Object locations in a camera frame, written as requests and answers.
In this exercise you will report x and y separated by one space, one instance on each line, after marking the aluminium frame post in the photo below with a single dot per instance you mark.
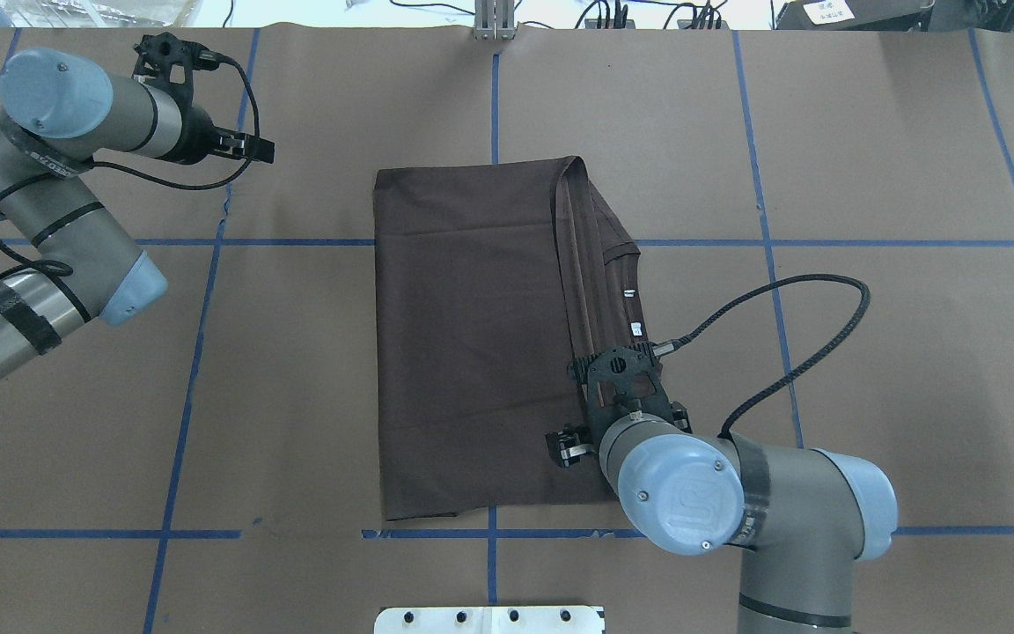
495 20

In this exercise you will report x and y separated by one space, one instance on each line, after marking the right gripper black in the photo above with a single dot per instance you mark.
565 446

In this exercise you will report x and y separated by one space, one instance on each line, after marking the dark brown t-shirt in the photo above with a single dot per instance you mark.
491 280

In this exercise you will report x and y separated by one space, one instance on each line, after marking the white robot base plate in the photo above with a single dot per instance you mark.
492 619

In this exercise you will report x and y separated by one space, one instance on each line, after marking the left grey usb hub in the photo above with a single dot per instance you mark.
605 16

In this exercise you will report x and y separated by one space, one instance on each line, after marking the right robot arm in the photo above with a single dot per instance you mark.
803 517

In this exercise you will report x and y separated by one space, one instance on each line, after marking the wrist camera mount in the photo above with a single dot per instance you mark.
168 64
623 380

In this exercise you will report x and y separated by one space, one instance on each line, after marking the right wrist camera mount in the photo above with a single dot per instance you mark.
623 380

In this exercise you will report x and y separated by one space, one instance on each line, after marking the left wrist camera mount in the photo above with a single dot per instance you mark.
168 64

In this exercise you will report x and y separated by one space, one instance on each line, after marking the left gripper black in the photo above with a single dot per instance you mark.
198 139

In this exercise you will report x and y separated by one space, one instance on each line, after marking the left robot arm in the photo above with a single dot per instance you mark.
71 261

